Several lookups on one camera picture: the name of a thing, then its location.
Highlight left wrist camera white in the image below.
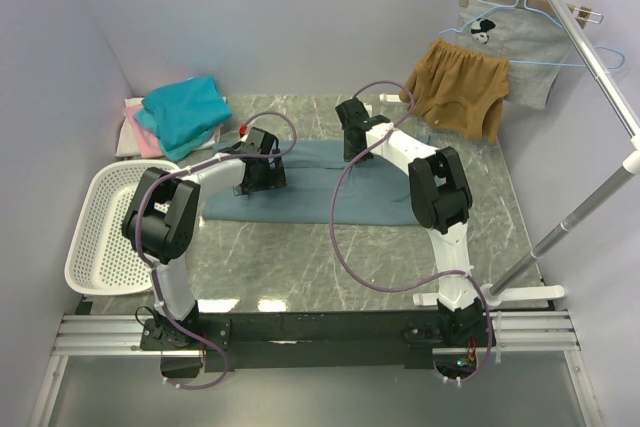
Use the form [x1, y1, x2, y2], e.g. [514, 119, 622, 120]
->
[239, 125, 256, 144]

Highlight light blue wire hanger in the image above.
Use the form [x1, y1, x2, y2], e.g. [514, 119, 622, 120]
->
[438, 0, 626, 71]

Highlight metal clothes rack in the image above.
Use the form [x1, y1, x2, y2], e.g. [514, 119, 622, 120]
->
[394, 0, 639, 313]

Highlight teal folded t shirt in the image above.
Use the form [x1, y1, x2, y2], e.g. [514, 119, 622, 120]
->
[134, 76, 232, 162]

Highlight white plastic laundry basket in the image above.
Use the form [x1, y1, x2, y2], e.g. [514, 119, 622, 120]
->
[64, 159, 178, 296]

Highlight grey-blue t shirt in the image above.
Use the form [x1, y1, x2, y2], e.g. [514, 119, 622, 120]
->
[202, 140, 418, 226]

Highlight pink folded t shirt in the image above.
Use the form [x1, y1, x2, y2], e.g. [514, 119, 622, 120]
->
[125, 104, 164, 158]

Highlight grey panda shirt hanging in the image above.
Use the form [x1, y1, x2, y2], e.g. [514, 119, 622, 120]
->
[456, 0, 572, 111]

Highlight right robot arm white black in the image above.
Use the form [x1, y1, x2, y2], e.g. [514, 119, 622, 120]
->
[329, 97, 484, 346]

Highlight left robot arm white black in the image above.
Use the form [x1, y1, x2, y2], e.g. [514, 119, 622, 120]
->
[122, 127, 286, 349]

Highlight aluminium frame rail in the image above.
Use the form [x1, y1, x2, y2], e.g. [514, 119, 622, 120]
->
[51, 311, 581, 357]

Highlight brown shorts hanging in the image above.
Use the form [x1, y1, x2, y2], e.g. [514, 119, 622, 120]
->
[399, 38, 510, 145]

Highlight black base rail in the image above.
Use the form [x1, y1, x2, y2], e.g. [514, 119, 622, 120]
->
[140, 310, 495, 379]

